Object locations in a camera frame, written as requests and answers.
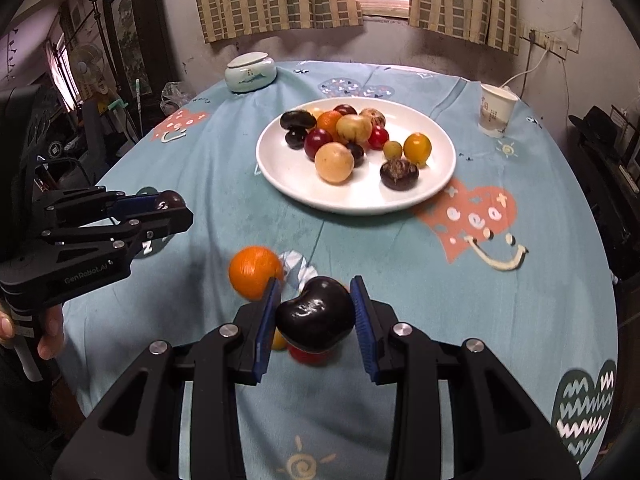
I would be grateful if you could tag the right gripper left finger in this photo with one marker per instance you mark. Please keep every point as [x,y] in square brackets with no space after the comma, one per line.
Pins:
[134,431]

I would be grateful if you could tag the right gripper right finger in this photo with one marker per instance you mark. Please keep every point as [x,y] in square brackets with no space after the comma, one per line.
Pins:
[498,431]

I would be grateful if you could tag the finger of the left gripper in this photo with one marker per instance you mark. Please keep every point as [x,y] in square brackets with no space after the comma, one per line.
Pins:
[126,236]
[82,206]

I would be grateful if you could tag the orange mandarin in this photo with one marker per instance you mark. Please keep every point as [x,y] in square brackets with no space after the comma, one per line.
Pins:
[250,270]
[328,121]

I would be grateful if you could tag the red tomato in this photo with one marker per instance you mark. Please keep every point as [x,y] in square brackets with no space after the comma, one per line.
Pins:
[310,358]
[378,137]

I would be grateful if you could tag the small dark plum front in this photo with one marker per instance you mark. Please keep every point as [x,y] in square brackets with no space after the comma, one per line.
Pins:
[295,138]

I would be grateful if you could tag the red plum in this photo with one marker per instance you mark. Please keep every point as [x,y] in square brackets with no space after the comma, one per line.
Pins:
[315,139]
[345,109]

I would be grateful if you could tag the large tan round fruit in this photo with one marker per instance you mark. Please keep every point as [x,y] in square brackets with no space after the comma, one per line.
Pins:
[353,128]

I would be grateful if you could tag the speckled tan round fruit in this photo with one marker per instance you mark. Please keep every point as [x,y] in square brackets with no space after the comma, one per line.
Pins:
[376,117]

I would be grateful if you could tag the small tan longan front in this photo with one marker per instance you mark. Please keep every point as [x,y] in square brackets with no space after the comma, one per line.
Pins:
[392,150]

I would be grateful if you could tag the small tan longan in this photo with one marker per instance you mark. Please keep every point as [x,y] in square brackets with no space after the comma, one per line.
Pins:
[279,343]
[392,150]

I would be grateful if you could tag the yellow orange persimmon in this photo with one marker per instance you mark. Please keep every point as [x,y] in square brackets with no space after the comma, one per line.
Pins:
[417,149]

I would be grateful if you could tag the large dark mangosteen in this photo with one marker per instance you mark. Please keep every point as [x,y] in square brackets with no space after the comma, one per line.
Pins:
[297,119]

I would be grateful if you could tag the pale yellow round fruit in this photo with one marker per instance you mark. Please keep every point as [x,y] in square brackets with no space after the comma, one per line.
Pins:
[314,111]

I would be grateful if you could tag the person left hand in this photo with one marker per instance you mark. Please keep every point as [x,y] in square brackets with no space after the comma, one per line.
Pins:
[48,329]

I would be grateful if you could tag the standing fan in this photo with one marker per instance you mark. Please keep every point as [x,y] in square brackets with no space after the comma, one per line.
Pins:
[87,65]

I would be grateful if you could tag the crumpled plastic bag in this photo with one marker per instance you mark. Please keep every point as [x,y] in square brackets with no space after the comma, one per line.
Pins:
[175,95]

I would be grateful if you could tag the small tan longan back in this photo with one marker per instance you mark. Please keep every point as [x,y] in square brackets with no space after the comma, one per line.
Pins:
[279,343]

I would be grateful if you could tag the teal patterned tablecloth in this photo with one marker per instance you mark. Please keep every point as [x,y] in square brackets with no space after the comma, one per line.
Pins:
[508,253]

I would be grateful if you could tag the dark framed painting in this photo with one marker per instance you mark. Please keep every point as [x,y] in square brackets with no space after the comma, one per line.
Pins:
[141,50]

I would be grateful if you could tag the white ceramic lidded jar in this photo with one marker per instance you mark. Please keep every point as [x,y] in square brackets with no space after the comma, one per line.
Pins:
[249,72]

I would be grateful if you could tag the black computer desk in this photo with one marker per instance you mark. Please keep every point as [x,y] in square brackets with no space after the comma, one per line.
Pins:
[611,140]

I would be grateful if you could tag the white paper cup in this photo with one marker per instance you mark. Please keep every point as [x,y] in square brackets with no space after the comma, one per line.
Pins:
[496,108]

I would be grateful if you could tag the right striped curtain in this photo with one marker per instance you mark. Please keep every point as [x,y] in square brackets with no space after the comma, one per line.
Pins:
[492,23]

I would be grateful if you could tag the wall power strip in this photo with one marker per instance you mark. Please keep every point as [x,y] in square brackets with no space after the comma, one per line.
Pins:
[547,41]

